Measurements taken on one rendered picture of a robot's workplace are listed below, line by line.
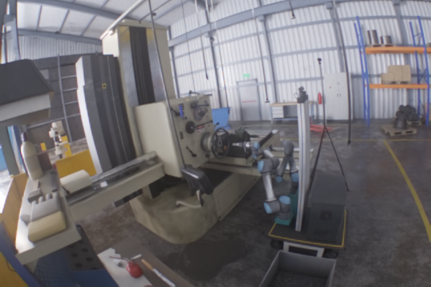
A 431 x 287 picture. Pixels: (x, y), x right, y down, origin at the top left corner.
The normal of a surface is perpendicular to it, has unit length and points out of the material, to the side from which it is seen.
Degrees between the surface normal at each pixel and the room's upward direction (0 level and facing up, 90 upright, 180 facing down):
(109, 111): 90
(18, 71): 83
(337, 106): 90
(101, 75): 90
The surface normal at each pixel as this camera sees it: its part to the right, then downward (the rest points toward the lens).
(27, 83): 0.75, -0.11
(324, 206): -0.57, 0.24
